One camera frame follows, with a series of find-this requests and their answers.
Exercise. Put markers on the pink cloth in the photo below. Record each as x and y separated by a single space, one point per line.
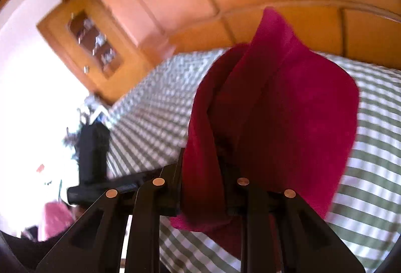
58 219

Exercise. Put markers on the dark red embroidered sweater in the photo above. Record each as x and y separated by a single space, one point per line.
282 104

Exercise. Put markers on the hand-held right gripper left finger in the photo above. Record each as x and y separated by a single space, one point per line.
174 188

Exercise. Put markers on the wooden cabinet with glass door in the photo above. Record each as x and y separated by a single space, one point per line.
62 22

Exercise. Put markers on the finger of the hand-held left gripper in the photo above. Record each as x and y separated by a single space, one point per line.
134 180

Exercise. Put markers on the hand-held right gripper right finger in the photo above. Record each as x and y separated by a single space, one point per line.
235 194

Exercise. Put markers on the green white checked tablecloth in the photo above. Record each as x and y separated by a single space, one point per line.
376 166

